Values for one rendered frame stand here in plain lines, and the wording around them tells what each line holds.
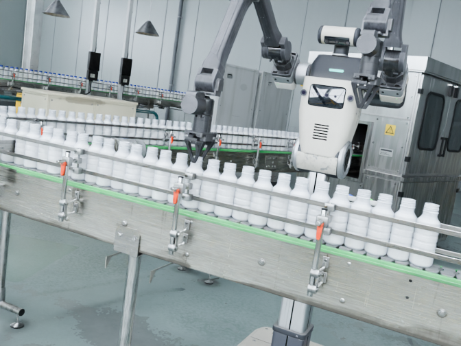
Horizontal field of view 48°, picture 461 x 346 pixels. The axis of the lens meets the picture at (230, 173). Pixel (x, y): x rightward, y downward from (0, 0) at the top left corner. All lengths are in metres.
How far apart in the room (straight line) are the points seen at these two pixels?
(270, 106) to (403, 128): 3.73
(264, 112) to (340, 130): 6.32
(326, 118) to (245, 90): 5.92
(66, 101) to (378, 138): 3.16
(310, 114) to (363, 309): 0.90
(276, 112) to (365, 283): 7.25
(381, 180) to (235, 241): 3.72
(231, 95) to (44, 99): 3.15
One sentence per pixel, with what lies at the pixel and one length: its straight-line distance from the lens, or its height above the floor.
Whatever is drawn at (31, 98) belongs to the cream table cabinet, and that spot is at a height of 1.08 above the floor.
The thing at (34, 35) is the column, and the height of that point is 2.14.
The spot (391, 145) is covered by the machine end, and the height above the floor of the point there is 1.15.
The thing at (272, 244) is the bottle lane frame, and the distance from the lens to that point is 1.51.
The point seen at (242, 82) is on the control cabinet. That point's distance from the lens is 7.90.
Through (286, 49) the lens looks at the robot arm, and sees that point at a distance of 2.09.
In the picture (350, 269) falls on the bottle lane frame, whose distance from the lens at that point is 1.46.
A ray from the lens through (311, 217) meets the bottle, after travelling 1.49.
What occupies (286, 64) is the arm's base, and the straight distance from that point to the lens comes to 2.18.
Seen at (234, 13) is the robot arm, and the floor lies 1.63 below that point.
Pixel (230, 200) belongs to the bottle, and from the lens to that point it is 1.58.
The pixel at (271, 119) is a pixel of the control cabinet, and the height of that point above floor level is 1.15.
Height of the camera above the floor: 1.36
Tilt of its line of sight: 8 degrees down
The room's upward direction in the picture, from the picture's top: 8 degrees clockwise
